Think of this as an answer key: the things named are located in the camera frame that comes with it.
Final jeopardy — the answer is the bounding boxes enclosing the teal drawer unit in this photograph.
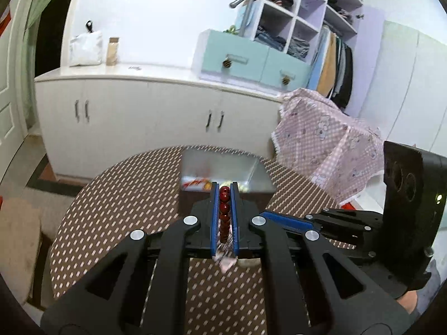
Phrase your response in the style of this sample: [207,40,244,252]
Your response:
[191,29,312,95]

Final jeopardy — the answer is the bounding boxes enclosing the red orange trinket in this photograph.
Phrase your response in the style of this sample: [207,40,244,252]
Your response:
[182,177,211,191]

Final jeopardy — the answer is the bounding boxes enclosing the red door decoration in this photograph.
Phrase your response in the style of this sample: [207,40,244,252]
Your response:
[0,9,13,39]

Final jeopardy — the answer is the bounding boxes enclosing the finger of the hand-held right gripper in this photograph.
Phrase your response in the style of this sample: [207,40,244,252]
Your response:
[262,208,385,234]
[319,231,385,263]

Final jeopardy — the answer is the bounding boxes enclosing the dark metal box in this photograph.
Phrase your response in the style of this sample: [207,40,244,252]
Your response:
[178,148,278,217]

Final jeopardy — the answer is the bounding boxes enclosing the person's right forearm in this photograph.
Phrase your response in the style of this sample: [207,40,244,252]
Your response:
[397,262,441,323]

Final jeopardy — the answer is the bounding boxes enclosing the white sideboard cabinet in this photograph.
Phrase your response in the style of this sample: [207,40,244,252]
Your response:
[34,63,285,182]

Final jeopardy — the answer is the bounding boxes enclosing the pink checkered cloth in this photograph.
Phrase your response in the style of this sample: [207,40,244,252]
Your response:
[272,89,385,205]

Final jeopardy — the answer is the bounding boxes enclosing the red bead bracelet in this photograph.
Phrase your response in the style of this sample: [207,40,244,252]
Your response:
[214,185,239,273]

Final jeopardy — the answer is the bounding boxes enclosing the white furniture panel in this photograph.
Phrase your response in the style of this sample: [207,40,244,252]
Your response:
[349,174,385,214]

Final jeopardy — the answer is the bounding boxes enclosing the pale wardrobe door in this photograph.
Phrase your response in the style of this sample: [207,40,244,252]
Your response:
[360,21,447,154]

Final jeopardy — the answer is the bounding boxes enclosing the pale yellow trinket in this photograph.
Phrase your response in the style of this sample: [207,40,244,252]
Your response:
[222,180,251,192]

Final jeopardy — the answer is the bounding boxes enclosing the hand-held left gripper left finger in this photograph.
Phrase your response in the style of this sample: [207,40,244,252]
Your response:
[40,181,219,335]

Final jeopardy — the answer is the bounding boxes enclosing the dark clothes pile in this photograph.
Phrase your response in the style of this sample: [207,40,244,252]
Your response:
[328,0,357,25]

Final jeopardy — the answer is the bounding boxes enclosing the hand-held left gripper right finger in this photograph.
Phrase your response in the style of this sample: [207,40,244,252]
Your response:
[230,181,413,335]

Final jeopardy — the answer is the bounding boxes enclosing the white door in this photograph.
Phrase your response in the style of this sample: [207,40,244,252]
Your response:
[0,7,35,182]

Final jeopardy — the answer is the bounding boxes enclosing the folded denim clothes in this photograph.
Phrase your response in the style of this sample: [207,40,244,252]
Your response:
[255,30,287,51]

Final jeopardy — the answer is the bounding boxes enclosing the folded grey clothes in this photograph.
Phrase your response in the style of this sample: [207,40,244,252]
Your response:
[288,37,311,60]

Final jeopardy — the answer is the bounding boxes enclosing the beige cushioned chair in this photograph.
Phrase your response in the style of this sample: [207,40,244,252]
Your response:
[0,195,53,308]

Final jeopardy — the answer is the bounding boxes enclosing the row of hanging clothes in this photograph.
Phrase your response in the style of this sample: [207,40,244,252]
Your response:
[307,24,354,109]

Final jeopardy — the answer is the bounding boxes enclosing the beige jar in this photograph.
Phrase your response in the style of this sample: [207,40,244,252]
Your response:
[106,37,120,66]

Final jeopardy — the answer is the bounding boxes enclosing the white plastic bag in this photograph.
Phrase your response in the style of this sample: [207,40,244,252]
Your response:
[69,21,104,67]

